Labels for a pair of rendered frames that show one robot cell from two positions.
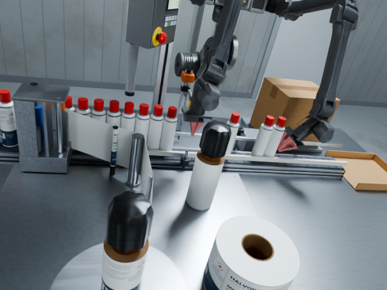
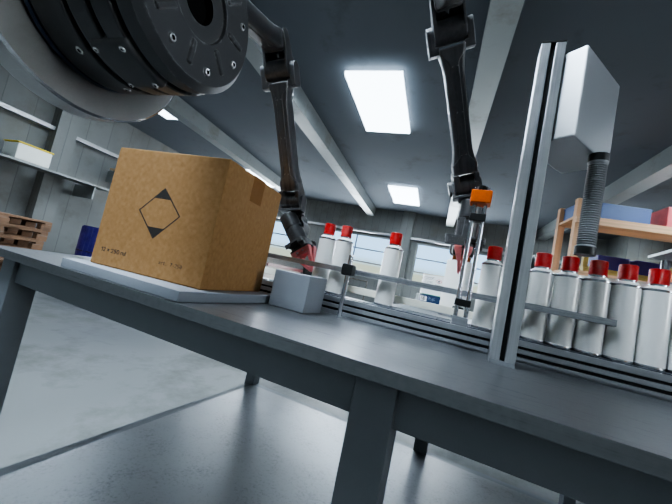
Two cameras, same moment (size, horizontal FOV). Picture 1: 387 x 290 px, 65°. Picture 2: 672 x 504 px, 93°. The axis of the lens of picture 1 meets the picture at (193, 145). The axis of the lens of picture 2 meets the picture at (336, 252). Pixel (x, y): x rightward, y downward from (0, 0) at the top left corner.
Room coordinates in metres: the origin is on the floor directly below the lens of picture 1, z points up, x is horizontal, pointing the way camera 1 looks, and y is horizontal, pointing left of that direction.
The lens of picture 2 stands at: (1.87, 0.33, 0.93)
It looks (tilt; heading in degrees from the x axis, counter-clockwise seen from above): 5 degrees up; 221
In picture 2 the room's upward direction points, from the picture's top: 12 degrees clockwise
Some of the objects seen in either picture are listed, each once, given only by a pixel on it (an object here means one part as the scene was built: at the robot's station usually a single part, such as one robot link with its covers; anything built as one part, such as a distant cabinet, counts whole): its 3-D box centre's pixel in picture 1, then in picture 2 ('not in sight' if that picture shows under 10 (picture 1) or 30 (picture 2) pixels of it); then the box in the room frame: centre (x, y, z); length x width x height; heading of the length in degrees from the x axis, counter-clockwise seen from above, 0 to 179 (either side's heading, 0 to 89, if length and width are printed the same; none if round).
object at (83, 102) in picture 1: (83, 125); (653, 318); (0.93, 0.40, 0.98); 0.05 x 0.05 x 0.20
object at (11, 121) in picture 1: (7, 118); not in sight; (0.86, 0.64, 0.98); 0.05 x 0.05 x 0.20
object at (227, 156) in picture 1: (237, 157); (372, 293); (1.08, -0.19, 0.90); 1.07 x 0.01 x 0.02; 107
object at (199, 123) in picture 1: (190, 123); (466, 257); (0.99, 0.03, 1.06); 0.07 x 0.07 x 0.09; 18
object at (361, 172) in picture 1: (365, 170); not in sight; (1.32, -0.85, 0.85); 0.30 x 0.26 x 0.04; 107
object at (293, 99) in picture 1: (291, 112); (195, 224); (1.50, -0.46, 0.99); 0.30 x 0.24 x 0.27; 114
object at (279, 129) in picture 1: (274, 139); (324, 257); (1.16, -0.33, 0.98); 0.05 x 0.05 x 0.20
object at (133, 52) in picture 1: (132, 68); (591, 204); (1.07, 0.28, 1.18); 0.04 x 0.04 x 0.21
